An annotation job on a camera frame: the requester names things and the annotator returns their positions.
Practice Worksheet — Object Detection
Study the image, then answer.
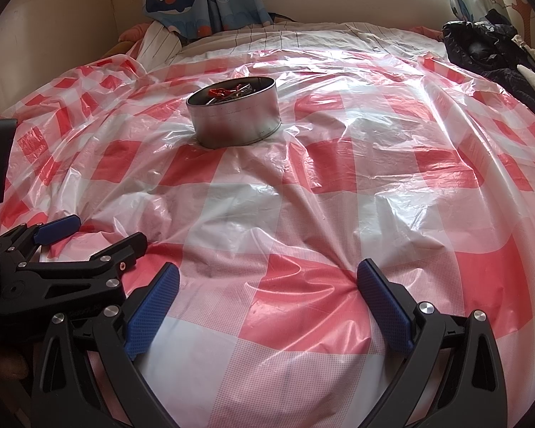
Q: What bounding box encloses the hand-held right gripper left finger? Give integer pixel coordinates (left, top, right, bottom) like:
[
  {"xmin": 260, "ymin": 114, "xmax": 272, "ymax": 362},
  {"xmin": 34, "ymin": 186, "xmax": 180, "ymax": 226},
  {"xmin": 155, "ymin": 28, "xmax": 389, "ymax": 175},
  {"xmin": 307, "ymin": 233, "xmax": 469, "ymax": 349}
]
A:
[{"xmin": 31, "ymin": 261, "xmax": 182, "ymax": 428}]

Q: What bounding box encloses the white striped pillow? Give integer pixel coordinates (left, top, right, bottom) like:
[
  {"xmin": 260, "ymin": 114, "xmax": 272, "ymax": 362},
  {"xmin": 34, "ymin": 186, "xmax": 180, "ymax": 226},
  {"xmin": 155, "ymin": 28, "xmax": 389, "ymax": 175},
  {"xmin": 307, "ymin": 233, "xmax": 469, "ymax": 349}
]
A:
[{"xmin": 134, "ymin": 22, "xmax": 188, "ymax": 72}]

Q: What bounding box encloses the red white checked plastic sheet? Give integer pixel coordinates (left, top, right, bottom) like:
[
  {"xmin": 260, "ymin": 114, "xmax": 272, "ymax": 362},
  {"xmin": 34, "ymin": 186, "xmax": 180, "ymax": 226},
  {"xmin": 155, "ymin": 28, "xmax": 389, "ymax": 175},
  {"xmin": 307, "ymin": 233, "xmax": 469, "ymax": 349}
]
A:
[{"xmin": 0, "ymin": 31, "xmax": 535, "ymax": 428}]

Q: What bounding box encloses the beige striped bedsheet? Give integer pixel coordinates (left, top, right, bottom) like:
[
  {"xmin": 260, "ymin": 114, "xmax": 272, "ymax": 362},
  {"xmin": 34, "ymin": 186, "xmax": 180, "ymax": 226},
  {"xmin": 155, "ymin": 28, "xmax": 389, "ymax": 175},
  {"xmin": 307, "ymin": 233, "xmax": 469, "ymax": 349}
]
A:
[{"xmin": 174, "ymin": 20, "xmax": 449, "ymax": 61}]

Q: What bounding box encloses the silver metal tin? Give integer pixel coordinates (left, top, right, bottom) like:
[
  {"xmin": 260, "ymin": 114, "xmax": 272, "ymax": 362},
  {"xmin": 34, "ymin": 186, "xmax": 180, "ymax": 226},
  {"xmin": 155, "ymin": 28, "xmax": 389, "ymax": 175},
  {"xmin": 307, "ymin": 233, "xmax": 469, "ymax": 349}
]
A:
[{"xmin": 186, "ymin": 76, "xmax": 282, "ymax": 149}]

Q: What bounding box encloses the orange cloth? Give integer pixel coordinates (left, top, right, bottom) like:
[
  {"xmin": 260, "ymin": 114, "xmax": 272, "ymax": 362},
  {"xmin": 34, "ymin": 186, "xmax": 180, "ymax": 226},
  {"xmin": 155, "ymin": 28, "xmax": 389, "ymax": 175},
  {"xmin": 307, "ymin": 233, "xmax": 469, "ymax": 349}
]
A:
[{"xmin": 100, "ymin": 22, "xmax": 154, "ymax": 58}]

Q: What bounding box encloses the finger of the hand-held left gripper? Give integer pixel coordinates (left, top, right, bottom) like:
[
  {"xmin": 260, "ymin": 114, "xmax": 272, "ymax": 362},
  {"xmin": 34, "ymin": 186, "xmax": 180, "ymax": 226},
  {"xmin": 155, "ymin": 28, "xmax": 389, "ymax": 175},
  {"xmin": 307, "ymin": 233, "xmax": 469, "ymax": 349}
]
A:
[
  {"xmin": 0, "ymin": 215, "xmax": 82, "ymax": 274},
  {"xmin": 0, "ymin": 232, "xmax": 149, "ymax": 318}
]

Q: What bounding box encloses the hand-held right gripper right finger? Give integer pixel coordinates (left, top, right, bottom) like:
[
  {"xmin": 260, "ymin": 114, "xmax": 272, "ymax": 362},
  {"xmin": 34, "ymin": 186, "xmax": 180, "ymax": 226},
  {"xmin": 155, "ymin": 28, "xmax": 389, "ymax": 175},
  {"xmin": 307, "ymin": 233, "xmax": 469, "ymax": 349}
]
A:
[{"xmin": 357, "ymin": 259, "xmax": 509, "ymax": 428}]

